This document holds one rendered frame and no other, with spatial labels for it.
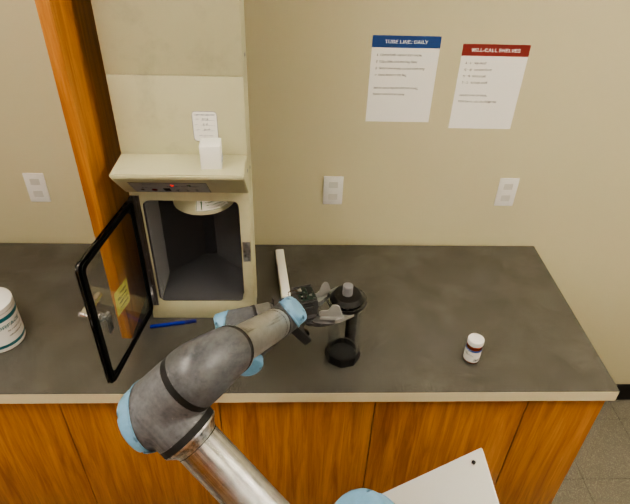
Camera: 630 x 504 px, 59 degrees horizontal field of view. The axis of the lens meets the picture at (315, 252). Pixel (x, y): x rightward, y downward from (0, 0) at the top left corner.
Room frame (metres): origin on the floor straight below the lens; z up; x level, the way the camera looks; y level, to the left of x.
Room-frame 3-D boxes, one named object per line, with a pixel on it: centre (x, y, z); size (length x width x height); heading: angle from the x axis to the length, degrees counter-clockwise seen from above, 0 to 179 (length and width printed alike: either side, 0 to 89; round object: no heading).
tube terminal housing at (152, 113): (1.40, 0.35, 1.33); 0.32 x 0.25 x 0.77; 93
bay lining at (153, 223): (1.40, 0.35, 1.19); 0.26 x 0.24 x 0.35; 93
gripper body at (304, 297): (1.09, 0.05, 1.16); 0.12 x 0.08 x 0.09; 108
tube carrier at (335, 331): (1.13, -0.09, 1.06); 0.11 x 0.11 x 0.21
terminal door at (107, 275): (1.10, 0.51, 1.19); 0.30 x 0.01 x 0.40; 173
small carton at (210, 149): (1.22, 0.26, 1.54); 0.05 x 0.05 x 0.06; 7
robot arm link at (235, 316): (1.04, 0.20, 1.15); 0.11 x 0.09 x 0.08; 108
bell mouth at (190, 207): (1.37, 0.33, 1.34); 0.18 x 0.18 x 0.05
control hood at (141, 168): (1.22, 0.34, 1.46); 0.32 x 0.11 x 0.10; 93
